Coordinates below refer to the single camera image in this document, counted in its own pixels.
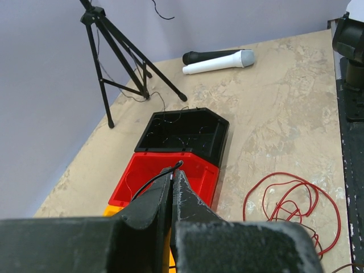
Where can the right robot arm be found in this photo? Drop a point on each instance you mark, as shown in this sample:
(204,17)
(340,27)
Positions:
(348,41)

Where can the black plastic bin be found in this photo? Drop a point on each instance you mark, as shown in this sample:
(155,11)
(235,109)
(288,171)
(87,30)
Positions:
(199,131)

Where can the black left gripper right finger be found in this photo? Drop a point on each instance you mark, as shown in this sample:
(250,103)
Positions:
(201,241)

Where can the yellow plastic bin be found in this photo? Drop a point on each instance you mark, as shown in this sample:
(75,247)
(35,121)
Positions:
(111,210)

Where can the red plastic bin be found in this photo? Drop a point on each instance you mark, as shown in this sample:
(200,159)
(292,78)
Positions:
(143,166)

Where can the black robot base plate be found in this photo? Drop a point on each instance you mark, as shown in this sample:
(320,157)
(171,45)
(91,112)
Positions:
(352,156)

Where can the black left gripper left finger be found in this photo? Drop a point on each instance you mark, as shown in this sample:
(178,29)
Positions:
(136,239)

